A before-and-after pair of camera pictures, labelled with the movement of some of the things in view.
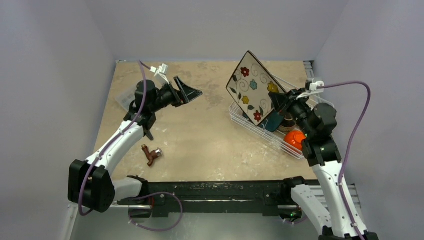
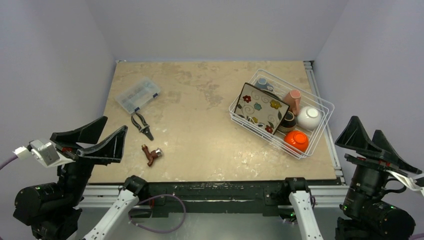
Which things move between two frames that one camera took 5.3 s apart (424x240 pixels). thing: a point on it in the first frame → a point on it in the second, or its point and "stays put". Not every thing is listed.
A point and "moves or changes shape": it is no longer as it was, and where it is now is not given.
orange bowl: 295,138 stays put
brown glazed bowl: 288,124 stays put
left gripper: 188,93 → 109,149
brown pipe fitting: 151,156 stays put
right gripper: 289,103 → 375,163
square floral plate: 250,87 moves or changes shape
